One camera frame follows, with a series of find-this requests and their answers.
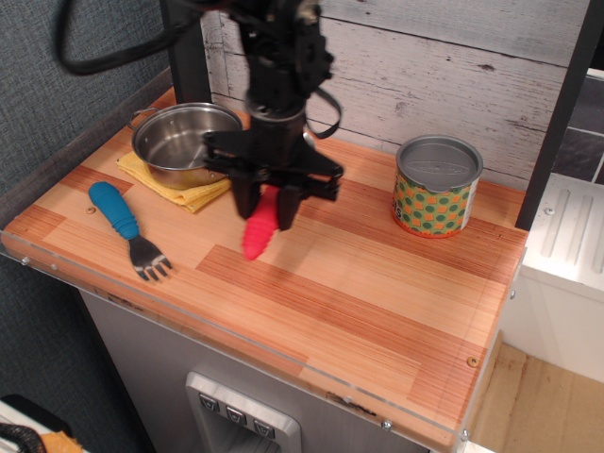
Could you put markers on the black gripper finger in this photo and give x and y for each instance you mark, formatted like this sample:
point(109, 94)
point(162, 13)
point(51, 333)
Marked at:
point(288, 202)
point(246, 194)

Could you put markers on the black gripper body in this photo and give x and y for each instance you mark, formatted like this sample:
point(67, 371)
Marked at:
point(274, 153)

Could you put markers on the red handled metal spoon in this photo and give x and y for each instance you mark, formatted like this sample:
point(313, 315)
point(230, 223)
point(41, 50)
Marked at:
point(261, 225)

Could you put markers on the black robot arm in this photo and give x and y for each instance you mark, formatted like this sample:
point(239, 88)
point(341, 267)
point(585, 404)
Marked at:
point(287, 62)

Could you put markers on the green orange patterned can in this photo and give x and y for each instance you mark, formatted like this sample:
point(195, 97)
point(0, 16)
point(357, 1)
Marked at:
point(435, 183)

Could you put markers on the yellow cloth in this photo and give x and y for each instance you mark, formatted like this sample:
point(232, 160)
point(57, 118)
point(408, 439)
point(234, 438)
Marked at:
point(192, 200)

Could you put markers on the stainless steel pot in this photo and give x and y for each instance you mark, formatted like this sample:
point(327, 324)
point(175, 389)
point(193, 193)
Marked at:
point(170, 142)

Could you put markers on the grey cabinet dispenser panel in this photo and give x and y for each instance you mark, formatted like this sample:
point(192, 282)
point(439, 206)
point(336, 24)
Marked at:
point(229, 421)

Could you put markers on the white toy sink unit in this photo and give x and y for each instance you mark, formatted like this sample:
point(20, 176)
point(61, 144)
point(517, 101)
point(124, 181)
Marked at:
point(555, 309)

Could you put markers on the orange object at corner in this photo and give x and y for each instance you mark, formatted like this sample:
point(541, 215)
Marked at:
point(60, 442)

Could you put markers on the blue handled metal fork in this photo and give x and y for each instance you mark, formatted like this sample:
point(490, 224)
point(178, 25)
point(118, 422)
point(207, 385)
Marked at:
point(147, 260)

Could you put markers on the black vertical post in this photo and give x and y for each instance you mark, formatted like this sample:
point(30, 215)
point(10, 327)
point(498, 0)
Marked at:
point(579, 64)

